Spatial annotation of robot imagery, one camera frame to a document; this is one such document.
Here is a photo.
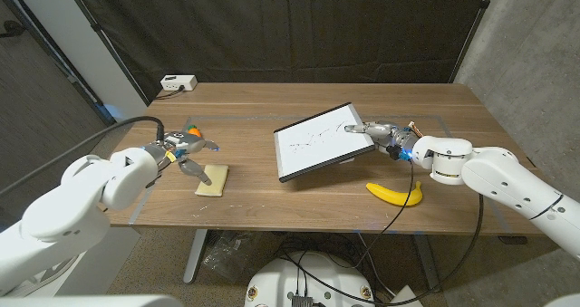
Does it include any white robot torso edge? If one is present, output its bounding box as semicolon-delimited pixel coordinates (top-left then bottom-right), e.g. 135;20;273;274
0;294;185;307

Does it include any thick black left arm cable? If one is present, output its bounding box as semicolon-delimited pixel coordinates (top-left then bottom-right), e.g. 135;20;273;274
0;115;166;197

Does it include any backdrop stand pole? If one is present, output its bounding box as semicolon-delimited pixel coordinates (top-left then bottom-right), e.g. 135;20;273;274
61;0;151;107
448;0;499;85

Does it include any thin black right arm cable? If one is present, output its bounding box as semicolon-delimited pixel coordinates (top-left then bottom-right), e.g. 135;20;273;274
348;158;416;270

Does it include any white table leg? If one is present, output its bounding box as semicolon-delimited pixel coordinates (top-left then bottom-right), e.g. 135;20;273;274
183;228;209;284

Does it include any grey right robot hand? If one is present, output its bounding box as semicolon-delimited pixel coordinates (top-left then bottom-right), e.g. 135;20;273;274
343;120;421;162

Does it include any clear plastic bag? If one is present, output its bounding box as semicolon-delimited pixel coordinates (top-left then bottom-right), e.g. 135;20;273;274
201;229;262;283

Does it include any yellow toy banana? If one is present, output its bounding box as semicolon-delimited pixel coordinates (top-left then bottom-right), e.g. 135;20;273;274
365;180;424;207

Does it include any grey table leg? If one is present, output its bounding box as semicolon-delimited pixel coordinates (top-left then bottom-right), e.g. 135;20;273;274
411;234;443;293

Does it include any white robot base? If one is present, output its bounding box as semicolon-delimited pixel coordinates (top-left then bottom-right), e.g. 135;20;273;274
244;251;376;307

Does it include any white floor box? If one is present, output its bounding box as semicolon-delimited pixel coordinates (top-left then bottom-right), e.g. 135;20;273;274
387;284;425;307

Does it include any small framed whiteboard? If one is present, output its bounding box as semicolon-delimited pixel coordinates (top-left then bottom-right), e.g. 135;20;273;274
273;101;377;184

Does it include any pale yellow sponge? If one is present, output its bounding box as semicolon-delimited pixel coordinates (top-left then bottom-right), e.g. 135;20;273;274
194;163;230;198

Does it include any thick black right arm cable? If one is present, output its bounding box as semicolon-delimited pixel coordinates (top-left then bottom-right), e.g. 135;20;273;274
271;193;485;306

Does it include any white power strip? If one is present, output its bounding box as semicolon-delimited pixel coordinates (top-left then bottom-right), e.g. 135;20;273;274
159;74;198;92

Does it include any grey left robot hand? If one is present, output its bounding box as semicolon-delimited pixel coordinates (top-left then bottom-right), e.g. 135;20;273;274
143;130;220;187

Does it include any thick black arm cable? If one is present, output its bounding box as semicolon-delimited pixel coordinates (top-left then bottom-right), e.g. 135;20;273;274
271;193;485;306
0;115;166;197

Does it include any black backdrop curtain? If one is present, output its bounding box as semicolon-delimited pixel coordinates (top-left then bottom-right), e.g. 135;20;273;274
63;0;495;103

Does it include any black power strip cable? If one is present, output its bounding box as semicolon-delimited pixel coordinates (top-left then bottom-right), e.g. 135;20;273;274
155;85;186;101

